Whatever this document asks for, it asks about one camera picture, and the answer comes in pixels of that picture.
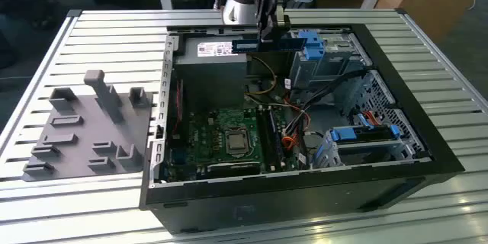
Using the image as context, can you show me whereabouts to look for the green motherboard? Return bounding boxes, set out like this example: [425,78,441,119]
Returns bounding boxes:
[167,103,306,182]

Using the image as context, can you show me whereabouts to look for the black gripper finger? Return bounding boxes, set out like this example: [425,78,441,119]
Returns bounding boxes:
[274,5,291,41]
[257,0,278,42]

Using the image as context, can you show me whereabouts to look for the grey round speaker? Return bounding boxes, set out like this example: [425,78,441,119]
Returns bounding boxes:
[305,131,326,150]

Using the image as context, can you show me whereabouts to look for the yellow wire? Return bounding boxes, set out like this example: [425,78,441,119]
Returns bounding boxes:
[246,56,278,97]

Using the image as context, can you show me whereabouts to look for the thin red wire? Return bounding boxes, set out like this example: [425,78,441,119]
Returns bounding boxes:
[171,79,185,139]

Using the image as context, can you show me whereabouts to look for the black cable bundle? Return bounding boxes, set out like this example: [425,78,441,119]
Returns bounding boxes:
[291,69,370,109]

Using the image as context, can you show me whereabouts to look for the black PC case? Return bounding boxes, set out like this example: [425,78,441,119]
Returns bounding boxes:
[138,23,466,235]

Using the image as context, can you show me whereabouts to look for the orange flat wire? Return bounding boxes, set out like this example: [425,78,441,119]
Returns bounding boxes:
[281,136,298,153]

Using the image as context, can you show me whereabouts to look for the green RAM stick black label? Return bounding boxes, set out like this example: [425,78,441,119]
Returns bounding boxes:
[233,39,307,54]

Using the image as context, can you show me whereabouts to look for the red and orange wires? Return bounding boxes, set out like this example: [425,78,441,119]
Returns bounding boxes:
[358,110,387,127]

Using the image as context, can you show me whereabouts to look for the grey power supply unit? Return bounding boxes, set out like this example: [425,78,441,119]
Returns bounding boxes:
[174,37,249,110]

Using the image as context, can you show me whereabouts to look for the tall metal drive cage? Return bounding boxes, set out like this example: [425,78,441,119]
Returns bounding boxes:
[289,31,374,93]

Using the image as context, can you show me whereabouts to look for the blue disk carrier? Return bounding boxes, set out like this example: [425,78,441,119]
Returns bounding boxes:
[299,30,326,61]
[329,125,401,143]

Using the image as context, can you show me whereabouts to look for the silver CPU in socket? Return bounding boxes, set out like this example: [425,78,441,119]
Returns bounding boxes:
[225,129,250,155]

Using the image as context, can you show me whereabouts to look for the grey parts rack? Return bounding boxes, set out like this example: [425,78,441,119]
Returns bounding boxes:
[22,69,154,182]

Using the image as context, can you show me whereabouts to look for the low metal disk bay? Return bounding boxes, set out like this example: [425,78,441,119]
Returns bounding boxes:
[311,125,431,169]

